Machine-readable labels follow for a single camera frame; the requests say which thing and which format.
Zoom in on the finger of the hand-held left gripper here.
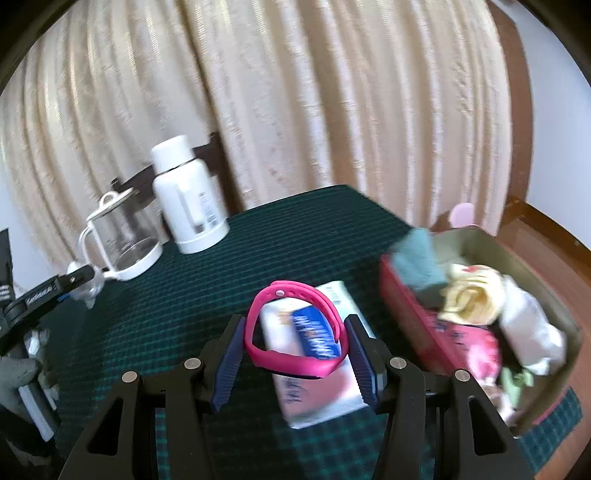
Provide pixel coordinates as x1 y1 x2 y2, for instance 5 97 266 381
48 263 95 298

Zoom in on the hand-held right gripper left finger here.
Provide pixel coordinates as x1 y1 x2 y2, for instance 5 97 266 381
58 316 247 480

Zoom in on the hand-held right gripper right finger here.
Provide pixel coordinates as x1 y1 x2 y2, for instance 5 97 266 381
344 315 525 480

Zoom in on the white plastic bag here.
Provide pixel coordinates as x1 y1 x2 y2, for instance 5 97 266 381
68 261 106 309

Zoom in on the pink silicone wristband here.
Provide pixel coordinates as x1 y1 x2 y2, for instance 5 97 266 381
244 281 348 380

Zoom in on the red storage box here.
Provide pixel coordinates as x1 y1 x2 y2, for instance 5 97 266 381
379 228 583 437

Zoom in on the pink drawstring pouch with tassel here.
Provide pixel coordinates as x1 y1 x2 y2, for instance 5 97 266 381
436 320 515 421

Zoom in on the teal towel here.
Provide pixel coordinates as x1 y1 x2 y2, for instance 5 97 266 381
390 228 448 296

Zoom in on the yellow towel with red print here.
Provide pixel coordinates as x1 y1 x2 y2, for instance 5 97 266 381
438 263 506 324

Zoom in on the pale green cloth piece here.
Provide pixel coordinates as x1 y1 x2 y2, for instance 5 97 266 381
501 369 535 402

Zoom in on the white sponge block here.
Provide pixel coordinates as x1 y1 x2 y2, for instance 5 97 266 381
499 276 568 376

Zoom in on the person's left forearm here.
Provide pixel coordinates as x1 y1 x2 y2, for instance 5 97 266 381
0 383 61 462

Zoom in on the person's left hand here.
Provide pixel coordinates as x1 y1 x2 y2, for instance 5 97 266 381
0 355 40 409

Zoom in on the white and blue tissue pack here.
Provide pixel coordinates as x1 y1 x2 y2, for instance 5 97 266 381
259 281 377 430

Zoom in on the white glass kettle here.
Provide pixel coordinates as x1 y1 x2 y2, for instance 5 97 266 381
78 188 163 282

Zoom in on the green plaid tablecloth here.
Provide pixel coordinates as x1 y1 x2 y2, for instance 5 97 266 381
46 185 583 480

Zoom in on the white thermos jug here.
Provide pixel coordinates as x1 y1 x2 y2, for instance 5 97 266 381
151 135 230 254

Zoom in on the pink plastic object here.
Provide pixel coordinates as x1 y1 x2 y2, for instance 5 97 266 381
450 203 474 228

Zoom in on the dark wooden chair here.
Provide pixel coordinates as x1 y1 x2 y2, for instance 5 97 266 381
113 131 241 213

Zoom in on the beige curtain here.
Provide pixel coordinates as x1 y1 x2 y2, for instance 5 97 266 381
0 0 513 278

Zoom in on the brown wooden frame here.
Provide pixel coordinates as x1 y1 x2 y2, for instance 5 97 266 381
489 2 591 301

